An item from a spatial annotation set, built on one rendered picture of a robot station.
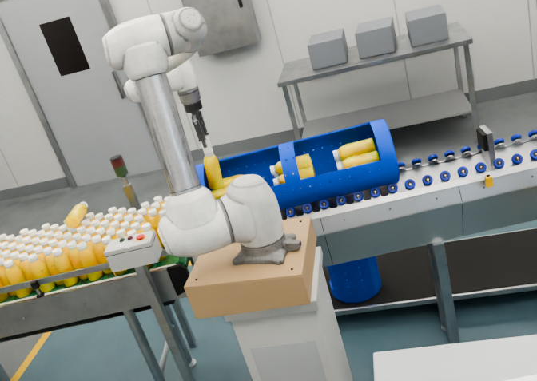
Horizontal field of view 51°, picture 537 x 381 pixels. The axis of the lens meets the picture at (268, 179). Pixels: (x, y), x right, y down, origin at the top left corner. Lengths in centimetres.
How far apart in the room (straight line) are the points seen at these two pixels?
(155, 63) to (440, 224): 145
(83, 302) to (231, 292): 102
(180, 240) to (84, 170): 501
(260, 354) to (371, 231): 81
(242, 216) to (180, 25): 61
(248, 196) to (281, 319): 43
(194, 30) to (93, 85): 456
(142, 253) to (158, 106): 78
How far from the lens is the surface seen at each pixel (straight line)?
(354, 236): 251
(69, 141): 663
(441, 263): 270
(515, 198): 260
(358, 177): 236
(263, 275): 179
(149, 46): 174
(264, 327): 193
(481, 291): 313
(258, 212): 177
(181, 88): 233
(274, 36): 565
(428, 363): 91
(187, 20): 174
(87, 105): 637
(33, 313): 281
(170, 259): 254
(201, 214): 175
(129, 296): 261
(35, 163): 701
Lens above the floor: 208
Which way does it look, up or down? 23 degrees down
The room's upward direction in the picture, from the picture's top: 17 degrees counter-clockwise
